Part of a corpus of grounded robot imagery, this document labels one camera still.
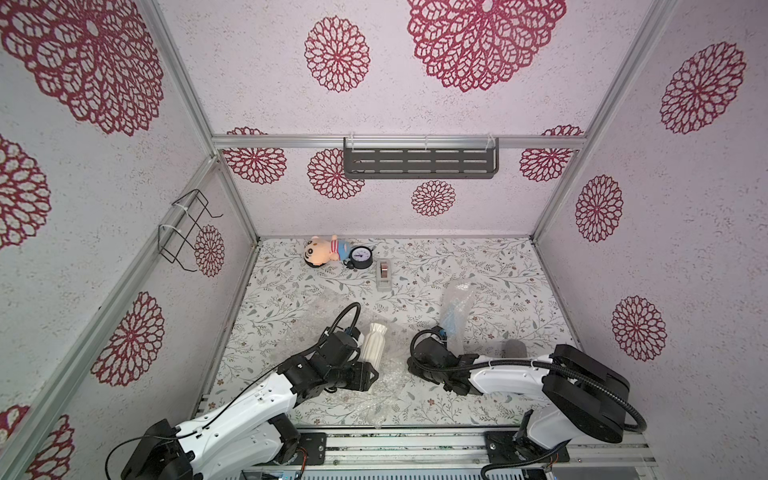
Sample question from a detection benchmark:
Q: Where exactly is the cream ribbed vase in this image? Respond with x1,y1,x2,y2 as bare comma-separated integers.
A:
359,323,388,370

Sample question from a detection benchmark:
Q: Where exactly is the bubble wrap sheet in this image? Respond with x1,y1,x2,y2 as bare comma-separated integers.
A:
438,280,476,356
290,289,416,427

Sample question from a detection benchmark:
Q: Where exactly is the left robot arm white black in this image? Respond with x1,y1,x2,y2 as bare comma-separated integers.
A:
120,327,382,479

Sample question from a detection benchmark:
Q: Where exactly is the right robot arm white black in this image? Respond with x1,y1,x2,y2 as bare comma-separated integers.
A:
407,329,647,451

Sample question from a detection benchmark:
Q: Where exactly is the black alarm clock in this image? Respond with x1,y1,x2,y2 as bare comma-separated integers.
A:
344,246,374,270

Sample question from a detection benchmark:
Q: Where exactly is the plush boy doll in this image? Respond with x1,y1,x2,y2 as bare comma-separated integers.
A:
303,235,352,268

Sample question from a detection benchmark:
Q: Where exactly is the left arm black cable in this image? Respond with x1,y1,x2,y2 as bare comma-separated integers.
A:
104,301,363,480

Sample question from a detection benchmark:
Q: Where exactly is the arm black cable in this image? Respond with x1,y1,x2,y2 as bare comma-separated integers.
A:
407,326,649,480
104,301,363,480

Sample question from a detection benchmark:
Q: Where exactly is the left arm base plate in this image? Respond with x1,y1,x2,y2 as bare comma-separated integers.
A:
289,432,328,467

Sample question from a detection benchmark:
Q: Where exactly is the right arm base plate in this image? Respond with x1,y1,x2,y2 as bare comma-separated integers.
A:
484,430,570,464

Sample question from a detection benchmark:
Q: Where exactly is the aluminium rail base frame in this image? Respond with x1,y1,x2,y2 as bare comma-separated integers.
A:
152,425,658,480

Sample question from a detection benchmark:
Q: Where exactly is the black wire wall rack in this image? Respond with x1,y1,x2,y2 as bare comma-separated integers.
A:
156,188,222,273

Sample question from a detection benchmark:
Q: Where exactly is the dark grey wall shelf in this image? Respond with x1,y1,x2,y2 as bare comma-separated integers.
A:
342,138,500,180

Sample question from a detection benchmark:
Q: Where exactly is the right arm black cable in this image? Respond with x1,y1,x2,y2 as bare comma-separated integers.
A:
407,326,649,480

